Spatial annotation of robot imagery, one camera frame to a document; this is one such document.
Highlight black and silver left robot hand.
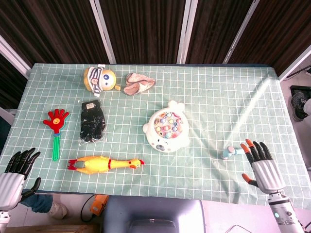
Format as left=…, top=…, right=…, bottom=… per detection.
left=0, top=147, right=42, bottom=211

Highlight silver right hand orange fingertips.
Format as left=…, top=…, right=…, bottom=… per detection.
left=240, top=138, right=287, bottom=194

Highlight small blue toy rod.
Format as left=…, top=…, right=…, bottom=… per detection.
left=222, top=147, right=244, bottom=160

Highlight white fishing game toy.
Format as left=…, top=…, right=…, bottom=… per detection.
left=142, top=100, right=190, bottom=153

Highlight blue jeans leg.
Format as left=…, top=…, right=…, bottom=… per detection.
left=20, top=193, right=53, bottom=214

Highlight white sneaker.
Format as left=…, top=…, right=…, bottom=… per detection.
left=47, top=202, right=68, bottom=220

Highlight dark sneaker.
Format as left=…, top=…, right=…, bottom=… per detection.
left=291, top=92, right=307, bottom=122

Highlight white trouser leg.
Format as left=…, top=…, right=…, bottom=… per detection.
left=302, top=99, right=311, bottom=119

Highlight yellow rubber chicken toy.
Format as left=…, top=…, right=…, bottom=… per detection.
left=68, top=156, right=145, bottom=175

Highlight green checked tablecloth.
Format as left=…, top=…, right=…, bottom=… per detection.
left=0, top=63, right=311, bottom=211

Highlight orange device under table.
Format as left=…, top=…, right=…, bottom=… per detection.
left=90, top=194, right=109, bottom=216

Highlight black box on floor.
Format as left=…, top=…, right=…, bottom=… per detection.
left=289, top=85, right=311, bottom=100

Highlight black gloves in plastic bag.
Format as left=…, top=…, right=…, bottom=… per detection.
left=78, top=99, right=107, bottom=146

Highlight blue-grey robot body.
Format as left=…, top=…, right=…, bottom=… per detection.
left=102, top=195, right=207, bottom=233

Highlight yellow plush toy striped scarf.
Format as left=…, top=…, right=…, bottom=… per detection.
left=83, top=64, right=121, bottom=98

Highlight pink crumpled cloth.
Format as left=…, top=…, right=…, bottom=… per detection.
left=123, top=73, right=156, bottom=96

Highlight black cable by orange device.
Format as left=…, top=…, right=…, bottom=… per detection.
left=80, top=195, right=98, bottom=223

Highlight red hand clapper green handle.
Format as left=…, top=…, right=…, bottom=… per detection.
left=43, top=108, right=70, bottom=162

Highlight white partition frame post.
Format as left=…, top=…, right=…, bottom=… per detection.
left=89, top=0, right=116, bottom=65
left=278, top=44, right=311, bottom=81
left=223, top=0, right=260, bottom=65
left=176, top=0, right=198, bottom=65
left=0, top=35, right=33, bottom=79

